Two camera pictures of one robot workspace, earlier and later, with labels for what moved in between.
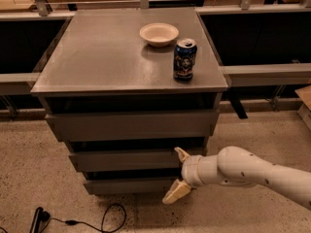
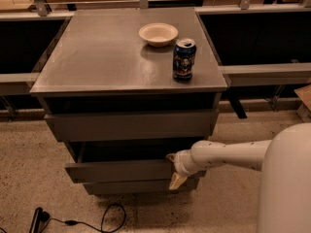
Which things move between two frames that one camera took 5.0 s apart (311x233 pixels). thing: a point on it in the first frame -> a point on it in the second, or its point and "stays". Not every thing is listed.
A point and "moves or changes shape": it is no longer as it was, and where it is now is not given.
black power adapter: [40, 220] stays
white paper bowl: [158, 34] stays
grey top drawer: [133, 125] stays
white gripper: [189, 171] -> [182, 164]
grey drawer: [127, 160] moves or changes shape
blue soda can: [185, 56] stays
